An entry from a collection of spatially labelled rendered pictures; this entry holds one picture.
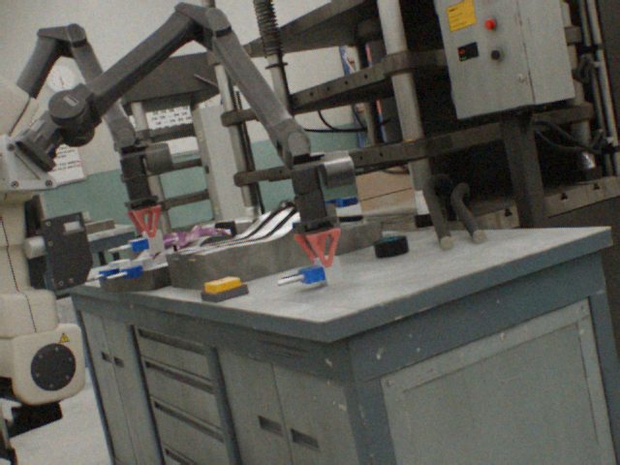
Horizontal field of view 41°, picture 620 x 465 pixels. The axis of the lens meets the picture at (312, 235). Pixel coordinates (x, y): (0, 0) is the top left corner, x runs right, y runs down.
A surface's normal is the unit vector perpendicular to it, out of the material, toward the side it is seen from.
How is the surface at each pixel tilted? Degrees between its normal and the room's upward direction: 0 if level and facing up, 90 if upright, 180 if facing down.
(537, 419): 90
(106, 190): 90
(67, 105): 54
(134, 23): 90
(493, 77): 90
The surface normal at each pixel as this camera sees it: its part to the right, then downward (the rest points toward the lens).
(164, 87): 0.38, 0.02
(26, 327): 0.66, -0.06
